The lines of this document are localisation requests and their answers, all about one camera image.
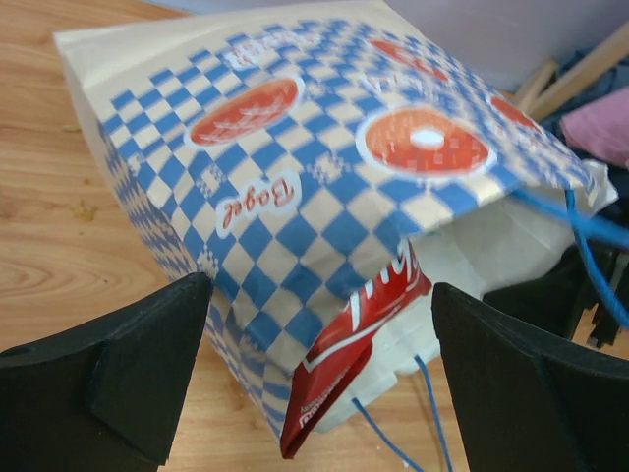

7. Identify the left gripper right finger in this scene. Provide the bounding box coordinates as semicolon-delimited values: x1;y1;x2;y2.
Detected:
431;282;628;471

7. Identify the red chips bag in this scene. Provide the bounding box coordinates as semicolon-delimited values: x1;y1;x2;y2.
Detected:
280;240;431;459

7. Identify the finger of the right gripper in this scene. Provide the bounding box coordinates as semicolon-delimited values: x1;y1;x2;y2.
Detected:
483;246;595;339

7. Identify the pink shirt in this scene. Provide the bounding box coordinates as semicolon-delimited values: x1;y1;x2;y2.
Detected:
560;87;629;168

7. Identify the blue checkered paper bag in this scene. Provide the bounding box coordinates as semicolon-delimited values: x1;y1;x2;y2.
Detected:
55;1;628;448

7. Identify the blue crumpled cloth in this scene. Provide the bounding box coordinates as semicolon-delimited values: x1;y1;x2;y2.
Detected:
547;47;628;121

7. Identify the wooden clothes rack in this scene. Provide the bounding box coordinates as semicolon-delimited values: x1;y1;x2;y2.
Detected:
513;22;628;121

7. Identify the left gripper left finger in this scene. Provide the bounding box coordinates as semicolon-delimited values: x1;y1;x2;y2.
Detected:
1;273;213;471

